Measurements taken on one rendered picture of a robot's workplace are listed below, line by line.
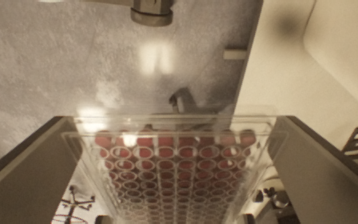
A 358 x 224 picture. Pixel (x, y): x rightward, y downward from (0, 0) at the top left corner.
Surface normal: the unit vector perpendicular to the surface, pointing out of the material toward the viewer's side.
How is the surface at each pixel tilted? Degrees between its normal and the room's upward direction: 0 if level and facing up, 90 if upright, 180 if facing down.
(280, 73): 0
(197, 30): 0
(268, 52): 0
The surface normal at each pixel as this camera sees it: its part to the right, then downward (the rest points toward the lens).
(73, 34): 0.02, 0.67
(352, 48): -1.00, -0.01
